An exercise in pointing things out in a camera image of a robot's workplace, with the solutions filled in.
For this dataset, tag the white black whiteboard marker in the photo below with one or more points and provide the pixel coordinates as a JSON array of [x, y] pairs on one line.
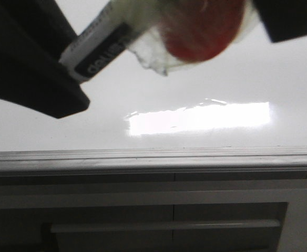
[[118, 25]]

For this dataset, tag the grey cabinet with handle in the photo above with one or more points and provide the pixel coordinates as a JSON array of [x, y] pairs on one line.
[[254, 211]]

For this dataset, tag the grey aluminium whiteboard frame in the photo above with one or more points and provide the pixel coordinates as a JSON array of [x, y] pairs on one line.
[[153, 161]]

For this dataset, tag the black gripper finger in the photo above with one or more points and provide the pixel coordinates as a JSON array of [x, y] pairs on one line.
[[33, 34], [283, 20]]

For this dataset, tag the red round magnet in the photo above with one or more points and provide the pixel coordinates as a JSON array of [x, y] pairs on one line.
[[196, 31]]

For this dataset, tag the white whiteboard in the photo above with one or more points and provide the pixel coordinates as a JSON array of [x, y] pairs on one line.
[[253, 94]]

